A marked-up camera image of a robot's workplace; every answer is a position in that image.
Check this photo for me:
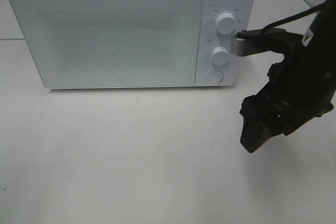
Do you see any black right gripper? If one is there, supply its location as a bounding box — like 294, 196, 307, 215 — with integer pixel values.
236, 28, 335, 153

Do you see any round white door-release button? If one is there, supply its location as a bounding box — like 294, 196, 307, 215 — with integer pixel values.
207, 70, 224, 83

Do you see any white round knob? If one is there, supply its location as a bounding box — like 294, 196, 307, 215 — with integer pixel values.
210, 47, 230, 66
215, 11, 236, 35

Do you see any white microwave door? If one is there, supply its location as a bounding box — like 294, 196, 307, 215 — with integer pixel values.
10, 0, 203, 89

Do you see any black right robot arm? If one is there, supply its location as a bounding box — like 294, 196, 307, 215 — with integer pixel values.
230, 0, 335, 153

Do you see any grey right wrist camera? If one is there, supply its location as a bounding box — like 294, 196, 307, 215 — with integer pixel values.
230, 36, 259, 57

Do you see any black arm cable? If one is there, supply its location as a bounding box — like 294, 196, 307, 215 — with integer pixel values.
262, 0, 329, 35

